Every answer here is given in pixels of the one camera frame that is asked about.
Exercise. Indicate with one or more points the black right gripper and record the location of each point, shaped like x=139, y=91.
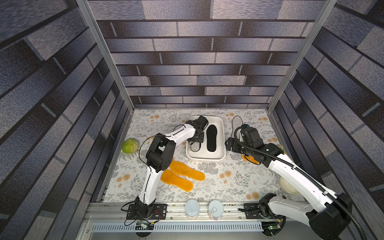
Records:
x=232, y=144

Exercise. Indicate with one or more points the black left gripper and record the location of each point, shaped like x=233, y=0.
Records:
x=201, y=140

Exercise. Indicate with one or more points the black foam insole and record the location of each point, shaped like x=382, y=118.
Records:
x=212, y=138

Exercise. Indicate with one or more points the orange fuzzy insole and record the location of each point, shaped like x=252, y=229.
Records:
x=250, y=159
x=182, y=169
x=170, y=178

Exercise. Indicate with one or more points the grey felt insole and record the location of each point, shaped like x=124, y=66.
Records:
x=195, y=146
x=237, y=121

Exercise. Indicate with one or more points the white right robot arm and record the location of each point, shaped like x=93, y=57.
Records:
x=326, y=212

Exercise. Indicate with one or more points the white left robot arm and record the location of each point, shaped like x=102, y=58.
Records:
x=160, y=156

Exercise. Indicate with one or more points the white plastic storage box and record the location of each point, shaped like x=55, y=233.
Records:
x=203, y=155

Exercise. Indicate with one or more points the white bowl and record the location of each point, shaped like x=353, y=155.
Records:
x=287, y=187

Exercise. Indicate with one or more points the green cabbage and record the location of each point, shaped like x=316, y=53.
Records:
x=130, y=146

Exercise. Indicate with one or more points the silver tin can right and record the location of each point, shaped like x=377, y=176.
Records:
x=215, y=210

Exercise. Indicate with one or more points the silver tin can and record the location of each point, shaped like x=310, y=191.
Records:
x=215, y=210
x=192, y=209

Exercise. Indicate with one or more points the silver tin can left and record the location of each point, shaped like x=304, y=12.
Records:
x=192, y=209

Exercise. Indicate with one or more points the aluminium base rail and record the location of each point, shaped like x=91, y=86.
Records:
x=106, y=221

